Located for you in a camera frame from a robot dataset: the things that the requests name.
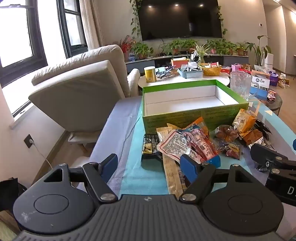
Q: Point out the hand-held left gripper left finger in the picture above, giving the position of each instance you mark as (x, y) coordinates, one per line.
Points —
(109, 165)

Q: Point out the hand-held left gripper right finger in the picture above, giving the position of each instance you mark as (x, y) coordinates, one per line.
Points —
(188, 166)

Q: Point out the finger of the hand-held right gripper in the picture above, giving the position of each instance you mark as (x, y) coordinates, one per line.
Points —
(294, 144)
(263, 154)

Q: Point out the long beige snack packet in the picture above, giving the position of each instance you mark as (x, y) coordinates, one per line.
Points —
(173, 177)

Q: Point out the pink red snack packet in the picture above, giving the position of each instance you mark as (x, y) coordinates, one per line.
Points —
(204, 147)

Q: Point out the white red-print snack packet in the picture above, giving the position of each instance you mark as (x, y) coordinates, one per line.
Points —
(172, 142)

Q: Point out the orange clear bread packet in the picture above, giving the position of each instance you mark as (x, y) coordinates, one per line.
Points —
(245, 119)

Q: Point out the clear bag of brown bread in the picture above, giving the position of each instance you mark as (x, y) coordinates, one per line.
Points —
(225, 133)

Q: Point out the green cardboard box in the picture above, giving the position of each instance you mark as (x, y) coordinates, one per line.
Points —
(175, 119)

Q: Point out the orange black snack packet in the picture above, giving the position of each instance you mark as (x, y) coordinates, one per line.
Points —
(253, 137)

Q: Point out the clear packet of red dates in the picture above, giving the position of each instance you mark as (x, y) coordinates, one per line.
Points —
(231, 150)

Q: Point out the lavender table cloth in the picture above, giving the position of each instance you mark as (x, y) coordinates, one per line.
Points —
(115, 129)

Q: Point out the small beige snack packet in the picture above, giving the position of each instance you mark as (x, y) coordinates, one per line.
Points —
(163, 132)

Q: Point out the dark round side table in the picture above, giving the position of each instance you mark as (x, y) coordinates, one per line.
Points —
(276, 105)

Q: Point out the black yellow snack packet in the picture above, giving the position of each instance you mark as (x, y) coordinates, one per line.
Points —
(150, 146)

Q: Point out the purple bag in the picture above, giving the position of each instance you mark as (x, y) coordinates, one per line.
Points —
(273, 80)

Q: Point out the clear plastic jar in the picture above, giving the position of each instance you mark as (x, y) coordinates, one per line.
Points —
(240, 85)

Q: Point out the beige armchair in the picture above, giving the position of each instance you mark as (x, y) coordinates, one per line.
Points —
(76, 88)

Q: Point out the round white table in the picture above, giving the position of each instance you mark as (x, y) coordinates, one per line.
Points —
(171, 81)

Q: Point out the pink box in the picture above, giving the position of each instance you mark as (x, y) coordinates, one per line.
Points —
(236, 67)

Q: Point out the blue plastic basket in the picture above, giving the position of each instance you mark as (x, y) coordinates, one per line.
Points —
(192, 74)

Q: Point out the pile of small dark packets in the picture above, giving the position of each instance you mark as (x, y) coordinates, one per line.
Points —
(165, 72)

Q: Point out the yellow wicker basket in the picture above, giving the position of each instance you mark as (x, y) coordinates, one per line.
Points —
(210, 71)

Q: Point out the yellow can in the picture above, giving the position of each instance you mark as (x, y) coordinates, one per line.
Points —
(150, 75)

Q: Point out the large leafy floor plant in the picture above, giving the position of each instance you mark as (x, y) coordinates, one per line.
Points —
(257, 49)

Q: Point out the orange box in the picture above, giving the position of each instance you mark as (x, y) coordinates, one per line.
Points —
(179, 63)

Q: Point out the black bag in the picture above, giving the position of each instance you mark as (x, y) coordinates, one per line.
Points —
(9, 194)

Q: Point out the grey television cabinet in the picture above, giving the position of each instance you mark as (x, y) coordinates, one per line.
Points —
(138, 64)

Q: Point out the green potted plant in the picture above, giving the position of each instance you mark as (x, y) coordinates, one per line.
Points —
(141, 49)
(227, 46)
(174, 45)
(190, 44)
(241, 48)
(211, 45)

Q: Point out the blue white vase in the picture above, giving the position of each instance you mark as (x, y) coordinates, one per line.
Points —
(132, 56)

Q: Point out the spider plant in glass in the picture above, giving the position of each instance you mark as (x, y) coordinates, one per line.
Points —
(198, 52)

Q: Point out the red flower plant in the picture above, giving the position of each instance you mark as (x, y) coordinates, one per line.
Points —
(126, 45)

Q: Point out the white curtain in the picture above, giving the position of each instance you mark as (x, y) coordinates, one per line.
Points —
(92, 23)

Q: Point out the black framed window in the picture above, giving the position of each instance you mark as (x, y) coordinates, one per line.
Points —
(13, 34)
(72, 25)

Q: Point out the black television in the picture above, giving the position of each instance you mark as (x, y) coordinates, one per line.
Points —
(180, 18)

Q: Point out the dark wall socket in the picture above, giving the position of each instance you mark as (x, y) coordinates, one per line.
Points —
(28, 140)

